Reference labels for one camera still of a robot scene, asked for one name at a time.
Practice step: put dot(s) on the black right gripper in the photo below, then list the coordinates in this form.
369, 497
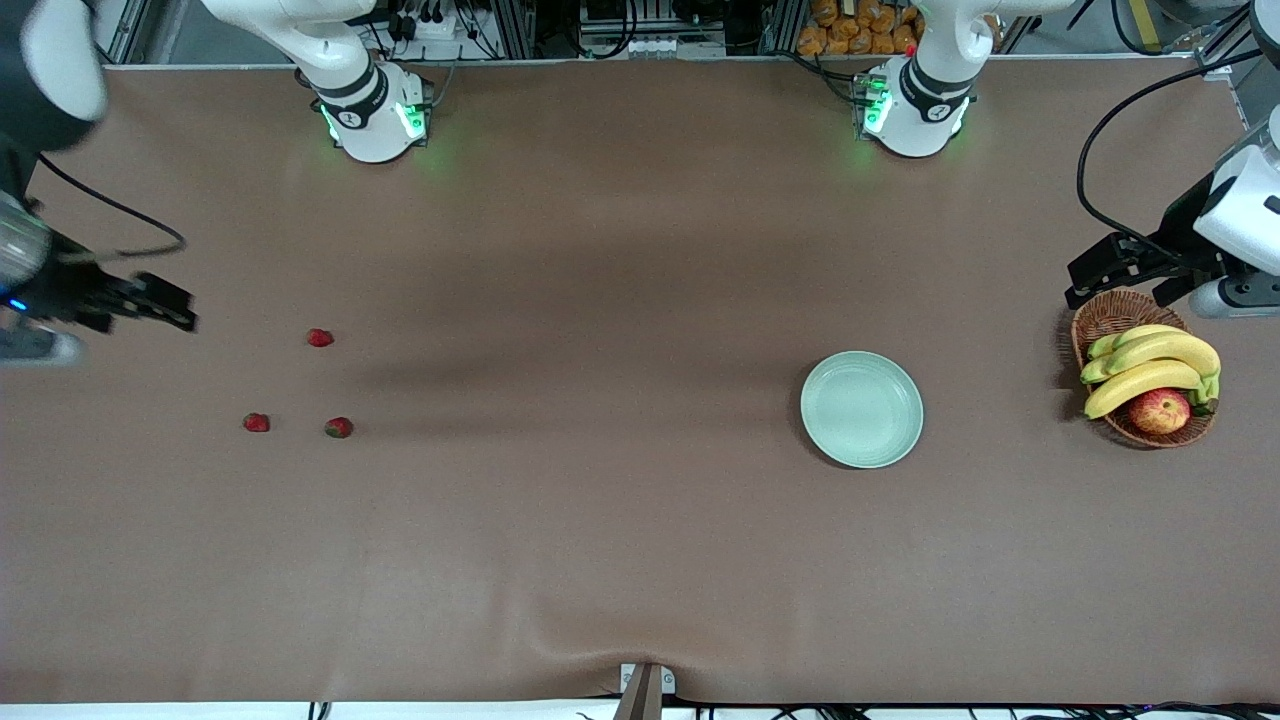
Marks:
66, 287

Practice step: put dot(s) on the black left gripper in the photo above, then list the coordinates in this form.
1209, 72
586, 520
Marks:
1178, 238

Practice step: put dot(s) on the red strawberry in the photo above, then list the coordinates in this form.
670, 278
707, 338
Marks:
257, 422
319, 338
339, 427

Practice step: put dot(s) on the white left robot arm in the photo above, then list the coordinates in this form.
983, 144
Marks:
915, 115

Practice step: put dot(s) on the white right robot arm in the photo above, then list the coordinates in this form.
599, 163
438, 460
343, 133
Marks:
375, 135

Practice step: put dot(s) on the pale green round plate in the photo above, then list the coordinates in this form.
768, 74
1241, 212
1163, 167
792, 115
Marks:
861, 409

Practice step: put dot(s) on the brown wicker basket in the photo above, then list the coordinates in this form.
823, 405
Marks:
1110, 315

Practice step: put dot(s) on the yellow banana bunch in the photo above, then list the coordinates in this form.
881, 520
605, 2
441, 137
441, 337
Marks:
1160, 350

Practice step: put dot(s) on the red yellow apple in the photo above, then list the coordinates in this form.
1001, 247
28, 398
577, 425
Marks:
1160, 412

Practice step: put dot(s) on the bag of orange buns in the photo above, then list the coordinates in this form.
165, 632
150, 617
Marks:
850, 30

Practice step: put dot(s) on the white power strip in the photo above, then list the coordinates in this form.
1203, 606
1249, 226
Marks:
432, 28

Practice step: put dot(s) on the brown table cover mat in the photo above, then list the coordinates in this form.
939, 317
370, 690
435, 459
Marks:
600, 560

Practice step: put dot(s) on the aluminium frame post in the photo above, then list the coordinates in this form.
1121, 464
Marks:
1215, 68

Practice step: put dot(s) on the metal table edge bracket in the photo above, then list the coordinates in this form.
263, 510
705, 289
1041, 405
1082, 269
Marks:
640, 700

